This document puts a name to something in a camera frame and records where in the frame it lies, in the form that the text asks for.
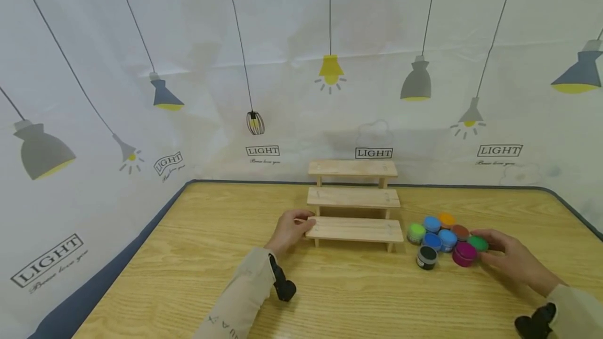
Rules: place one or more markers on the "person's left fingers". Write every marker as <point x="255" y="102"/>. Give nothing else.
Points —
<point x="301" y="214"/>

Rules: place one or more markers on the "person's right forearm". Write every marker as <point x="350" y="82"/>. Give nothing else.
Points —
<point x="577" y="313"/>

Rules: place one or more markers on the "person's left hand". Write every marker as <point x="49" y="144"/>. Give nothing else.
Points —
<point x="285" y="234"/>

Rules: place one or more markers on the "person's left forearm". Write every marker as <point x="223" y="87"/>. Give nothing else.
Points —
<point x="240" y="300"/>

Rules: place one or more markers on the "person's right thumb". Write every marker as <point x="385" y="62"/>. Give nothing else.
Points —
<point x="492" y="261"/>

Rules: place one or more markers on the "black wrist band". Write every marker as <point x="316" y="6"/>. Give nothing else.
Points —
<point x="282" y="284"/>
<point x="534" y="323"/>

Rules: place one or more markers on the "person's right fingers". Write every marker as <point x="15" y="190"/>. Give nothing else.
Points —
<point x="492" y="237"/>

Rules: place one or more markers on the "cluster of small colourful jars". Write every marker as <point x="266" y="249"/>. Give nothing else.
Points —
<point x="446" y="238"/>

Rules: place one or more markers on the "person's right hand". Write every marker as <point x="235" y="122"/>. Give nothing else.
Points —
<point x="520" y="263"/>

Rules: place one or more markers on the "person's left thumb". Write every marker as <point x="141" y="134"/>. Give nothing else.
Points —
<point x="306" y="227"/>

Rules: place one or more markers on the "wooden three-step shelf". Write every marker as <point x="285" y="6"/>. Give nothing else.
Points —
<point x="354" y="229"/>

